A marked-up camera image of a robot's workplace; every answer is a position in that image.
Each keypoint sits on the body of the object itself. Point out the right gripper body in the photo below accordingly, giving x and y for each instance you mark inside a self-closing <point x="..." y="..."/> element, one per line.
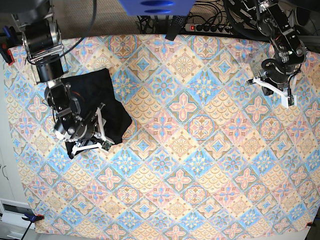
<point x="80" y="131"/>

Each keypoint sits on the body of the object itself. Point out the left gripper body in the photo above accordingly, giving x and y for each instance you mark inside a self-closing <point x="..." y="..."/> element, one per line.
<point x="271" y="75"/>

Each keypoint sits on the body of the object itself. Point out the black T-shirt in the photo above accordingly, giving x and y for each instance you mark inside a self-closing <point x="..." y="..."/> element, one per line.
<point x="104" y="119"/>

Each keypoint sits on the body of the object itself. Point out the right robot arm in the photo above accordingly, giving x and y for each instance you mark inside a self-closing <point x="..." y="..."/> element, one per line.
<point x="77" y="107"/>

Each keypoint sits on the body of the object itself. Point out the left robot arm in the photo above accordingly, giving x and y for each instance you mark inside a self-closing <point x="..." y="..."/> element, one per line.
<point x="290" y="52"/>

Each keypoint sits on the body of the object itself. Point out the white power strip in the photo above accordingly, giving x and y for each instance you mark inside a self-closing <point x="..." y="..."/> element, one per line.
<point x="207" y="28"/>

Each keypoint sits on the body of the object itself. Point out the blue orange clamp bottom left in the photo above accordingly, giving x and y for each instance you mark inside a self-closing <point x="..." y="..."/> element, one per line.
<point x="32" y="218"/>

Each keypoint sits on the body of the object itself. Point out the white cabinet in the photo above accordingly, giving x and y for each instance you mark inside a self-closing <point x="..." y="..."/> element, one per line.
<point x="11" y="188"/>

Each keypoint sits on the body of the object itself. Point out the patterned colourful tablecloth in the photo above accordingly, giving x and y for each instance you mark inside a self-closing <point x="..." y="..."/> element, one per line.
<point x="206" y="156"/>

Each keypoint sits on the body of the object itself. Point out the orange black clamp left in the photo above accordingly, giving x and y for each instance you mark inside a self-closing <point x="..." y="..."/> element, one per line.
<point x="6" y="54"/>

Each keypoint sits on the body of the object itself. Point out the blue clamp top left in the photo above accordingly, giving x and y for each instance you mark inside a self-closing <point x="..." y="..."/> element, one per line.
<point x="9" y="32"/>

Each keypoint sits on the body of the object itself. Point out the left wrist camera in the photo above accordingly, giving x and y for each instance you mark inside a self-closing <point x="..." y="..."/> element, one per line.
<point x="288" y="101"/>

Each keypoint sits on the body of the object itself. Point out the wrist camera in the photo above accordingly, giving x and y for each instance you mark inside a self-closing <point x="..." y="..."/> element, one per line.
<point x="106" y="145"/>
<point x="288" y="101"/>

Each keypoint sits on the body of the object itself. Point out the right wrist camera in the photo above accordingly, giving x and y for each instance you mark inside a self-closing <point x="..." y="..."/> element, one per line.
<point x="106" y="145"/>

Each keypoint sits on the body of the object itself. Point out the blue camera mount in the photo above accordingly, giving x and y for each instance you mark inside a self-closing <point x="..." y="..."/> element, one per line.
<point x="157" y="7"/>

